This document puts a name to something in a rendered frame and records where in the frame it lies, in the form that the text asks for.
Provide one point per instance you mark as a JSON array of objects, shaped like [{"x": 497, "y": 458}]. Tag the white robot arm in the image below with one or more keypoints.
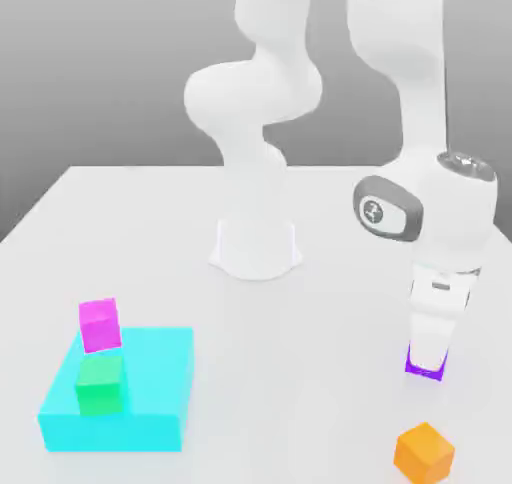
[{"x": 256, "y": 92}]

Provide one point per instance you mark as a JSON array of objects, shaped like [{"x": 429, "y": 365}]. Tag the small purple cube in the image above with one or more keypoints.
[{"x": 424, "y": 374}]

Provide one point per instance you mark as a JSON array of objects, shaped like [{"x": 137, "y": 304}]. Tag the small green cube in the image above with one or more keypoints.
[{"x": 99, "y": 388}]

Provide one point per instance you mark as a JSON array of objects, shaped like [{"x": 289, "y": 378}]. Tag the small orange cube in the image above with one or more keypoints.
[{"x": 424, "y": 454}]

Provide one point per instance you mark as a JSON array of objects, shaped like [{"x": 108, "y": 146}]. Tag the small pink cube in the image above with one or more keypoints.
[{"x": 100, "y": 326}]

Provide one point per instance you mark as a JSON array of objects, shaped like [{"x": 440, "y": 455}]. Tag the large cyan box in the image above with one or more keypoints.
[{"x": 156, "y": 392}]

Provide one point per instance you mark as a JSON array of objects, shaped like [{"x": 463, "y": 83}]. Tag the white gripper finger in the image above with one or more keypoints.
[{"x": 432, "y": 340}]

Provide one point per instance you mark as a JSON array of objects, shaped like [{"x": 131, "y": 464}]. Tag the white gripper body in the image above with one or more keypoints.
[{"x": 438, "y": 300}]

